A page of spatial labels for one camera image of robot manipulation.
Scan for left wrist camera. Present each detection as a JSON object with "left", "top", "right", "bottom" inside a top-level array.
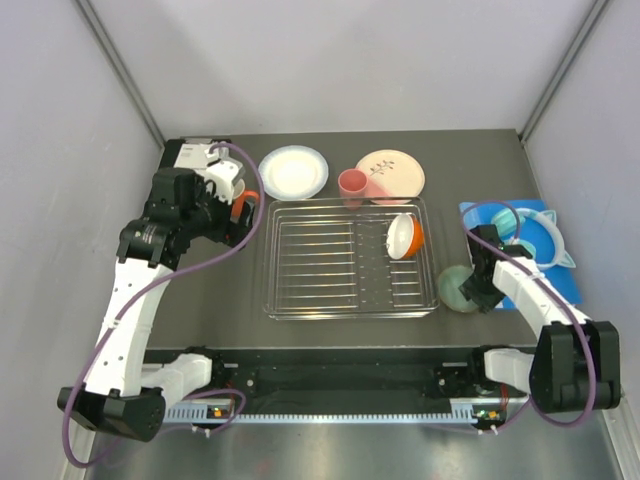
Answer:
[{"left": 204, "top": 158, "right": 246, "bottom": 205}]

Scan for orange mug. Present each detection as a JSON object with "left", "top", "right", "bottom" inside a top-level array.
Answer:
[{"left": 231, "top": 179, "right": 260, "bottom": 221}]

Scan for pink plastic cup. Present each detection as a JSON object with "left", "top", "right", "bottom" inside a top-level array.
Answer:
[{"left": 337, "top": 168, "right": 414, "bottom": 209}]

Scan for orange and white bowl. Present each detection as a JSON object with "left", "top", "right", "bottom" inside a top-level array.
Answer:
[{"left": 386, "top": 213, "right": 425, "bottom": 260}]

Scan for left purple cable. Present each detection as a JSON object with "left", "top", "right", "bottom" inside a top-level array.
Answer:
[{"left": 62, "top": 141, "right": 265, "bottom": 469}]

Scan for teal cat-ear headphones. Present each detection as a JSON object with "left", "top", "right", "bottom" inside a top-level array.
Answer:
[{"left": 489, "top": 207, "right": 576, "bottom": 274}]

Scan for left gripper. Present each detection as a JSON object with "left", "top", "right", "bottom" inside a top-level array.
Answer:
[{"left": 181, "top": 175, "right": 254, "bottom": 250}]

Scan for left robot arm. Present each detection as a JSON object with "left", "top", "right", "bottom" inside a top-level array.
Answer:
[{"left": 58, "top": 160, "right": 259, "bottom": 442}]

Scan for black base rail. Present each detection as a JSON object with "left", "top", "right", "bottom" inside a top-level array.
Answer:
[{"left": 176, "top": 346, "right": 527, "bottom": 434}]

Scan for green ceramic bowl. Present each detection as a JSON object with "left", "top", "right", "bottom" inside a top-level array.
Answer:
[{"left": 437, "top": 265, "right": 478, "bottom": 313}]

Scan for white blue-rimmed plate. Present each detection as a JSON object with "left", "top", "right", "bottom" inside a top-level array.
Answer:
[{"left": 258, "top": 145, "right": 329, "bottom": 201}]

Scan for wire dish rack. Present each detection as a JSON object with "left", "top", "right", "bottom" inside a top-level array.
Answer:
[{"left": 263, "top": 197, "right": 438, "bottom": 320}]

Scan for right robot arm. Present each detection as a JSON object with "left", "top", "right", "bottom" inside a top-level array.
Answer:
[{"left": 459, "top": 224, "right": 622, "bottom": 415}]

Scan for purple cable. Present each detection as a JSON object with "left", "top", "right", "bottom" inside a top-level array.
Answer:
[
  {"left": 62, "top": 141, "right": 265, "bottom": 469},
  {"left": 459, "top": 199, "right": 601, "bottom": 425}
]

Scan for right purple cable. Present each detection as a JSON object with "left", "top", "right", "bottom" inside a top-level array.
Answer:
[{"left": 459, "top": 199, "right": 601, "bottom": 425}]

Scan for pink floral plate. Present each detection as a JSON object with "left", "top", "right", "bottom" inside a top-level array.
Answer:
[{"left": 356, "top": 149, "right": 425, "bottom": 204}]

